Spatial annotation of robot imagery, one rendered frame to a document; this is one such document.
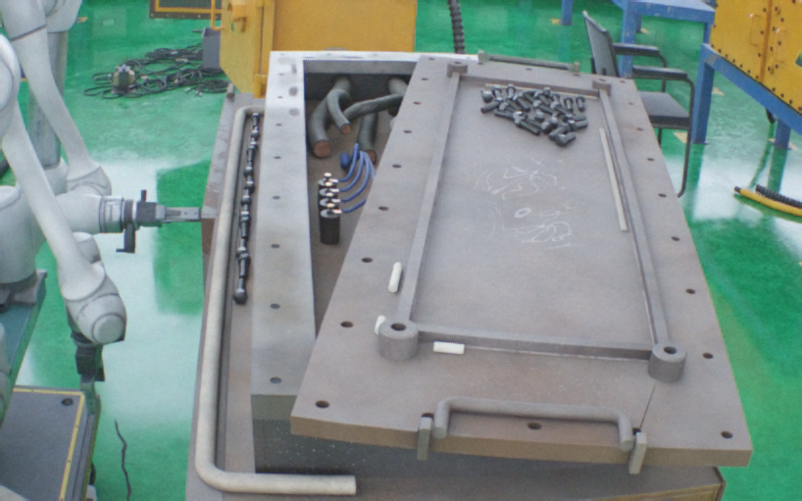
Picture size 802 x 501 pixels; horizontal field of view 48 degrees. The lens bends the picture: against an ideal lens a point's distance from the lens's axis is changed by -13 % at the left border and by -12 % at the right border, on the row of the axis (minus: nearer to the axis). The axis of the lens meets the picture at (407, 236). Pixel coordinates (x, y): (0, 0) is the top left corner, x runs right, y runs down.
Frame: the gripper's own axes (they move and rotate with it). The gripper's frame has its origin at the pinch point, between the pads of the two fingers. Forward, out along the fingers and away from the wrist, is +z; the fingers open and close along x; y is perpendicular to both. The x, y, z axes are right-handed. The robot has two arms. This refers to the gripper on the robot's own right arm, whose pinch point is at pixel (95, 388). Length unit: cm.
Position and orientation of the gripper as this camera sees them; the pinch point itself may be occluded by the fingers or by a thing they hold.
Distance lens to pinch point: 223.3
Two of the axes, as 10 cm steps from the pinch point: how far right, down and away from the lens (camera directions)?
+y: -9.9, 0.0, -1.3
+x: 1.2, 4.3, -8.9
